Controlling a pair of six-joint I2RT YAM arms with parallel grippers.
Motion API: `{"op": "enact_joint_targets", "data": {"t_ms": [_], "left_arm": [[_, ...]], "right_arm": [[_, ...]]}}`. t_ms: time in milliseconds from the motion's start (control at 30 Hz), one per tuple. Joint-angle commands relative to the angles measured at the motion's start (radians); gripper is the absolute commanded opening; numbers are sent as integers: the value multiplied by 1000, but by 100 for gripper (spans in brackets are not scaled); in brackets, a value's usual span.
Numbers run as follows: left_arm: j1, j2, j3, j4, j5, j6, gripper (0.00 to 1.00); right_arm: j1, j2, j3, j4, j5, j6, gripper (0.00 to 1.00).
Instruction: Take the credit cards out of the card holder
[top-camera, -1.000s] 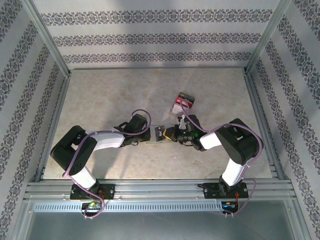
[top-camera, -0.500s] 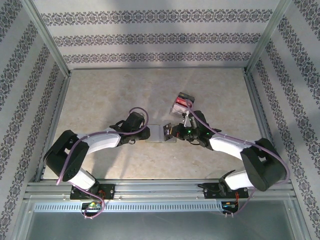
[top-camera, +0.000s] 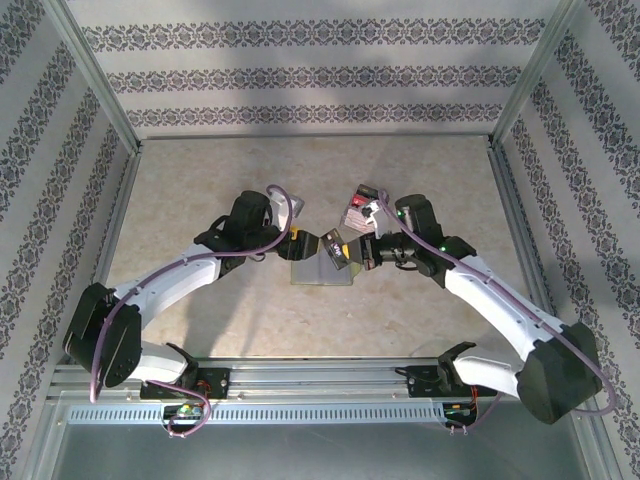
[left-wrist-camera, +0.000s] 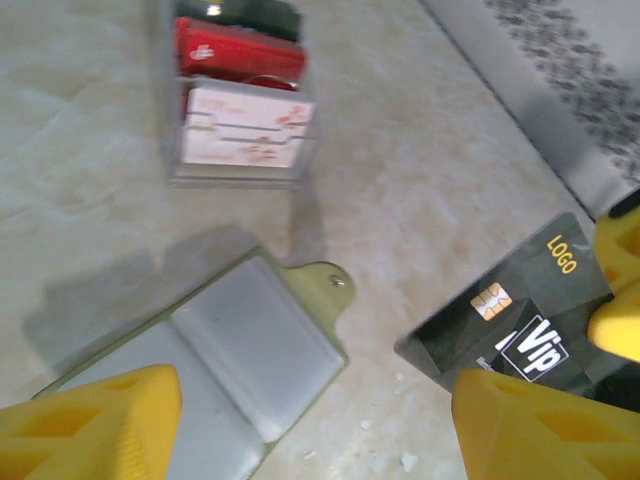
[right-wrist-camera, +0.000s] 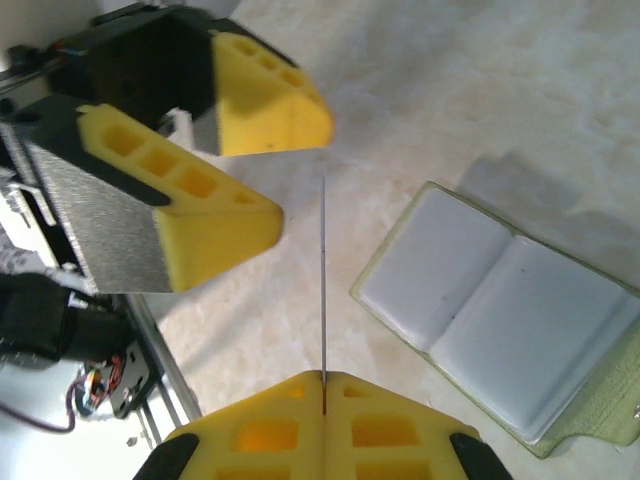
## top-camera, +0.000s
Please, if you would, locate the green card holder wallet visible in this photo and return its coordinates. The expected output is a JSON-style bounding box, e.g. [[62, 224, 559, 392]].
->
[[289, 249, 362, 289]]

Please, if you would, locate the white floral VIP card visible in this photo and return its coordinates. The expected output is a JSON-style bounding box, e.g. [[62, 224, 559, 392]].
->
[[344, 207, 374, 234]]

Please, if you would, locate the small circuit board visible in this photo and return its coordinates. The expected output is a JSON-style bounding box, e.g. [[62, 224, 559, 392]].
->
[[162, 402, 207, 422], [442, 401, 480, 420]]

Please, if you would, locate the grey metal tray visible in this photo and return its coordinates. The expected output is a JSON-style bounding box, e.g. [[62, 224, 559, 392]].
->
[[29, 399, 619, 480]]

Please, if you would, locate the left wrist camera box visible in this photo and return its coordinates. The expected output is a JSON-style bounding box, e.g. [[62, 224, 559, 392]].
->
[[268, 191, 307, 227]]

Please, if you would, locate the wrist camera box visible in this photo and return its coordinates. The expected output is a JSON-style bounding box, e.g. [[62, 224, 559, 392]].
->
[[268, 191, 307, 227], [361, 198, 390, 240]]

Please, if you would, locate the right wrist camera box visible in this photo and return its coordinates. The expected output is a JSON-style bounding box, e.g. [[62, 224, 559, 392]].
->
[[361, 198, 390, 240]]

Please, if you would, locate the aluminium side rail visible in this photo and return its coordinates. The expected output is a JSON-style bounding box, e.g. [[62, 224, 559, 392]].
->
[[485, 139, 572, 361], [68, 142, 145, 365]]

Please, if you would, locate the aluminium rear rail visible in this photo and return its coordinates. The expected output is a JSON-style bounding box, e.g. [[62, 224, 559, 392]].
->
[[137, 130, 494, 143]]

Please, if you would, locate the aluminium mounting rail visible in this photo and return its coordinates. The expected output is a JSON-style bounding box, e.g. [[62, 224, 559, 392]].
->
[[47, 355, 587, 402]]

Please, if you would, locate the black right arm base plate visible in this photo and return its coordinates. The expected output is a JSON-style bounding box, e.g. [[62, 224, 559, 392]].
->
[[407, 364, 499, 399]]

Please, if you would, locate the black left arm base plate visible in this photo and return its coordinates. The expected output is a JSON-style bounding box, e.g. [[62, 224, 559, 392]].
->
[[139, 367, 231, 401]]

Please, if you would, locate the slotted grey cable duct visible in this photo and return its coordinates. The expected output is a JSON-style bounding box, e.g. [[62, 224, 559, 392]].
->
[[66, 402, 482, 426]]

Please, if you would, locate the aluminium corner post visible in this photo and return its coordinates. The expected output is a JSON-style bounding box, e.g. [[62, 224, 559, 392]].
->
[[491, 0, 585, 146], [40, 0, 144, 151]]

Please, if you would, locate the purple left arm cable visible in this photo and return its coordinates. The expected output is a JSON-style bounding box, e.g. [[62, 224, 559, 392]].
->
[[89, 184, 296, 440]]

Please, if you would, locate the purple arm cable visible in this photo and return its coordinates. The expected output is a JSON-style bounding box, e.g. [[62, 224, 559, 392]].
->
[[89, 184, 296, 440], [377, 187, 619, 436]]

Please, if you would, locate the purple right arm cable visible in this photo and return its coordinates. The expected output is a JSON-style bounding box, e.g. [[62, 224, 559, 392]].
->
[[377, 187, 619, 436]]

